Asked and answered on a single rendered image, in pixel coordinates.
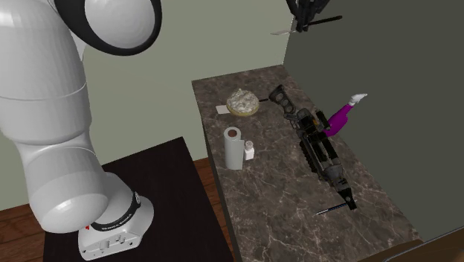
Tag black-handled knife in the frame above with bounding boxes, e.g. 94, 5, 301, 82
270, 15, 344, 36

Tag round white-topped pie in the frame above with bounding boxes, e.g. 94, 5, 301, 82
225, 88, 261, 118

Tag purple figure with white hand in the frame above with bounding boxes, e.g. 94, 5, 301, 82
322, 92, 369, 138

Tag black toy gun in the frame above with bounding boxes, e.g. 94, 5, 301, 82
268, 84, 358, 211

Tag small white shaker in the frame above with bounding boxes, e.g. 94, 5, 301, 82
243, 140, 256, 162

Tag grey paper towel roll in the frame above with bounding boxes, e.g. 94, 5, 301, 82
222, 126, 245, 171

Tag dark blue pen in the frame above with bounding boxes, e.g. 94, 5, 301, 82
315, 202, 349, 216

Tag dark robot stand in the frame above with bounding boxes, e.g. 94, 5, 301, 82
42, 136, 235, 262

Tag white-bladed black-handled utensil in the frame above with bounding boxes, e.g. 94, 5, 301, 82
215, 97, 270, 115

